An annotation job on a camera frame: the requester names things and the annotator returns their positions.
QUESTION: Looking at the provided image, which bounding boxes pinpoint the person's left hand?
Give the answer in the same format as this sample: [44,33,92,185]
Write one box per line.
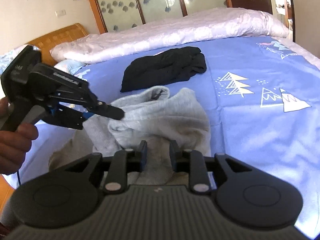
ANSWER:
[0,96,40,176]

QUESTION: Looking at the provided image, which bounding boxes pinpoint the blue patterned bed sheet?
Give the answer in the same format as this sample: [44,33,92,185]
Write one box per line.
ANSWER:
[6,36,319,238]

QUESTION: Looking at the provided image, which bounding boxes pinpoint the pale pink quilt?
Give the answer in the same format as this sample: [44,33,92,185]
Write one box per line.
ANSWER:
[50,8,290,64]

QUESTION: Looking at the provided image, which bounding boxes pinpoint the black folded garment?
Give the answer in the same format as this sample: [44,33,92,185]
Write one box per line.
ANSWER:
[120,47,207,93]

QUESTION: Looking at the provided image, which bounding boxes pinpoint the grey sweatpants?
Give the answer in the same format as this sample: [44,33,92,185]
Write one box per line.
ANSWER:
[48,86,211,185]

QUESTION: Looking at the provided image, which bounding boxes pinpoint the wooden headboard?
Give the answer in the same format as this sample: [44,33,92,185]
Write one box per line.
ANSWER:
[27,23,88,66]

